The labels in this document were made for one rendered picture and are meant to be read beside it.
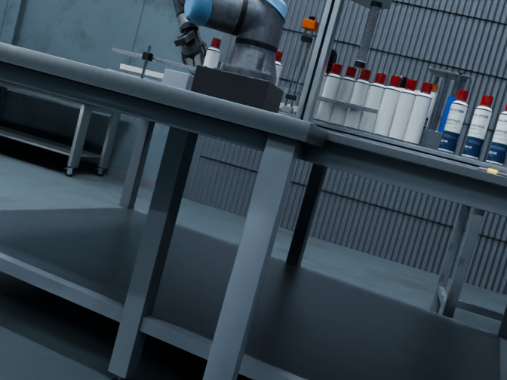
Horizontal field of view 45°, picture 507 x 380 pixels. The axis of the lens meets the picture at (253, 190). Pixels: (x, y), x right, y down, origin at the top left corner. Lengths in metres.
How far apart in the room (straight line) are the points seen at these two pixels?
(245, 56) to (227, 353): 0.77
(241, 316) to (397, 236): 4.50
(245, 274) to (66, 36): 5.69
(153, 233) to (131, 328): 0.27
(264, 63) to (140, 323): 0.78
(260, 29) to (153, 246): 0.64
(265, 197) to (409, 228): 4.52
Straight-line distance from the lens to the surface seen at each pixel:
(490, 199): 1.45
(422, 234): 5.72
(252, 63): 1.63
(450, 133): 2.05
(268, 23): 1.66
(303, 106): 2.01
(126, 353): 1.78
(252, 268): 1.25
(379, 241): 5.72
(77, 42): 6.71
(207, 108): 1.25
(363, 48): 2.05
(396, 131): 2.08
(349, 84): 2.13
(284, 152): 1.22
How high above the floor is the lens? 0.78
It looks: 5 degrees down
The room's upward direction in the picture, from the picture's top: 15 degrees clockwise
